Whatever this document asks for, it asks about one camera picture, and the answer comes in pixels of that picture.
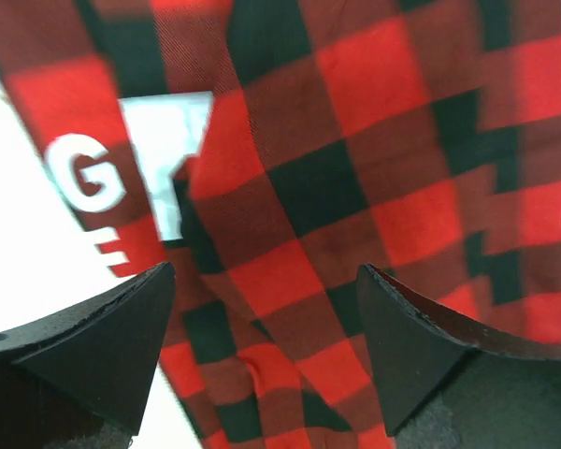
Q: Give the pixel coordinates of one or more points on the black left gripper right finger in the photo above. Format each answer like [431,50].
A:
[440,374]

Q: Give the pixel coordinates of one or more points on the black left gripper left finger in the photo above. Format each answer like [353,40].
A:
[87,369]

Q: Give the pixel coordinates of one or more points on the red black plaid shirt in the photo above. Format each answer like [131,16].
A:
[267,149]

